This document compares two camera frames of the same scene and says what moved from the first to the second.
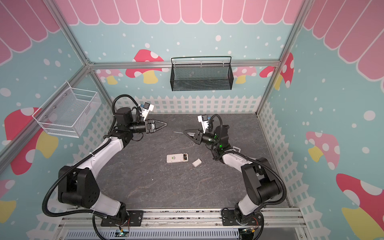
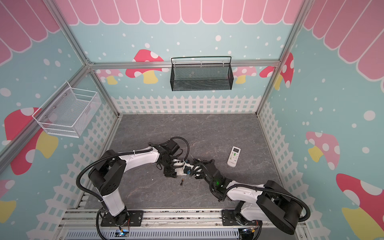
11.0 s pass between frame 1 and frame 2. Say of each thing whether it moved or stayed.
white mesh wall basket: stayed
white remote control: moved
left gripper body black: moved
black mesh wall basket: stayed
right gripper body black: moved
